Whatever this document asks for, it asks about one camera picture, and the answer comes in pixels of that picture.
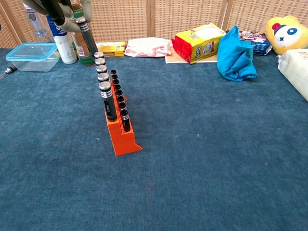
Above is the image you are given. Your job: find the long white tissue pack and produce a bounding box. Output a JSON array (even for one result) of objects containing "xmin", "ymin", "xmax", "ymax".
[{"xmin": 278, "ymin": 49, "xmax": 308, "ymax": 102}]

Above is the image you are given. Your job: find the orange tool rack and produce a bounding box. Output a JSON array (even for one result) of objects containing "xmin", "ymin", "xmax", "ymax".
[{"xmin": 105, "ymin": 76, "xmax": 143, "ymax": 157}]

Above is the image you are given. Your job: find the black screwdriver with gold shaft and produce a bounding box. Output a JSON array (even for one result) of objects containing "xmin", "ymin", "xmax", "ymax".
[{"xmin": 76, "ymin": 16, "xmax": 100, "ymax": 60}]

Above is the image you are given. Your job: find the clear water bottle white cap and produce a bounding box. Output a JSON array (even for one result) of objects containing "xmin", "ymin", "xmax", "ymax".
[{"xmin": 24, "ymin": 4, "xmax": 55, "ymax": 44}]

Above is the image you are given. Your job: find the white bottle blue cap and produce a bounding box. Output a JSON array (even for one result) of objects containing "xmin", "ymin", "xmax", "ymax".
[{"xmin": 47, "ymin": 15, "xmax": 77, "ymax": 64}]

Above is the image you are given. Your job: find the small yellow carton box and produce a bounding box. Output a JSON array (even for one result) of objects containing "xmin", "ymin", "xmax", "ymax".
[{"xmin": 95, "ymin": 41, "xmax": 126, "ymax": 57}]

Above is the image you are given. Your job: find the purple snack packet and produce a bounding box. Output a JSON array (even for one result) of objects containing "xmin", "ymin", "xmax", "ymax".
[{"xmin": 237, "ymin": 30, "xmax": 273, "ymax": 56}]

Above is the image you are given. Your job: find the green label tea bottle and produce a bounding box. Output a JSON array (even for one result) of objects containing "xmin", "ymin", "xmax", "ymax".
[{"xmin": 65, "ymin": 4, "xmax": 97, "ymax": 67}]

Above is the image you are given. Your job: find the wicker folding screen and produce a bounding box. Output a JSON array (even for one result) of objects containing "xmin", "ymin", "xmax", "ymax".
[{"xmin": 0, "ymin": 0, "xmax": 308, "ymax": 49}]

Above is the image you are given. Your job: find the yellow plush toy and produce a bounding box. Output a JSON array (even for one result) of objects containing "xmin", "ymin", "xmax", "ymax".
[{"xmin": 265, "ymin": 15, "xmax": 308, "ymax": 55}]

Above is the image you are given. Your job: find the blue carpet table cover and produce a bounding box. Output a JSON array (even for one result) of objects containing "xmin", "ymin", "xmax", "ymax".
[{"xmin": 0, "ymin": 48, "xmax": 308, "ymax": 231}]

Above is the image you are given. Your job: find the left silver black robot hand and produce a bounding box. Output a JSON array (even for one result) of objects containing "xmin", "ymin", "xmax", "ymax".
[{"xmin": 23, "ymin": 0, "xmax": 92, "ymax": 33}]

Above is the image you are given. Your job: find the yellow red snack bag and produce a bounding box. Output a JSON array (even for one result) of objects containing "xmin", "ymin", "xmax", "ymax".
[{"xmin": 171, "ymin": 23, "xmax": 226, "ymax": 64}]

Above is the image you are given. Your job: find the thin metal awl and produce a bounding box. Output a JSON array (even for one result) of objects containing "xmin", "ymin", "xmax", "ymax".
[{"xmin": 0, "ymin": 65, "xmax": 16, "ymax": 78}]

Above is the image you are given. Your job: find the pink white wipes pack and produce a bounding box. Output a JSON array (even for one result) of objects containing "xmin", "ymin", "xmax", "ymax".
[{"xmin": 124, "ymin": 37, "xmax": 173, "ymax": 58}]

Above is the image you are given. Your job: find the clear container blue rim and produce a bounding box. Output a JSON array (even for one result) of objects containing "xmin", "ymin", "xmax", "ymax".
[{"xmin": 5, "ymin": 42, "xmax": 60, "ymax": 72}]

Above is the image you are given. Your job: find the crumpled blue cloth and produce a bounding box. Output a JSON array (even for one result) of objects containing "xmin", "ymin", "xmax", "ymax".
[{"xmin": 217, "ymin": 25, "xmax": 258, "ymax": 82}]

